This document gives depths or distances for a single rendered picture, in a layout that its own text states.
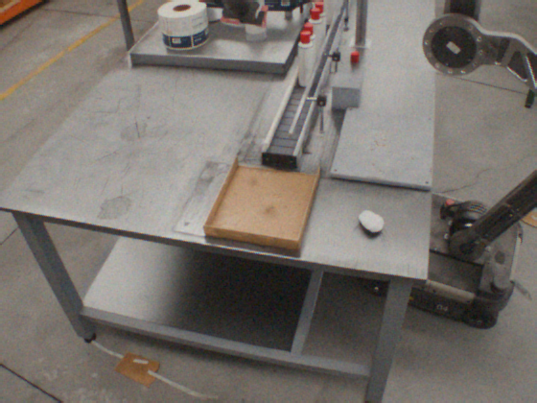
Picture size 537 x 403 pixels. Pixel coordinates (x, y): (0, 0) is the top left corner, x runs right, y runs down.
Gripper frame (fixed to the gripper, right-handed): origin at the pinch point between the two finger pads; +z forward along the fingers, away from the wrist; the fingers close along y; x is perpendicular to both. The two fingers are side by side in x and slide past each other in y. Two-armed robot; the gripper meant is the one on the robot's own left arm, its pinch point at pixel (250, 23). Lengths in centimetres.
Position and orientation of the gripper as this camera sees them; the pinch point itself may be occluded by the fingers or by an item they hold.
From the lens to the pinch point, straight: 170.0
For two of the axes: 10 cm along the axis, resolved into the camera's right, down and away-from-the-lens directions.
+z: 3.2, 1.6, 9.3
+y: -9.0, -2.4, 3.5
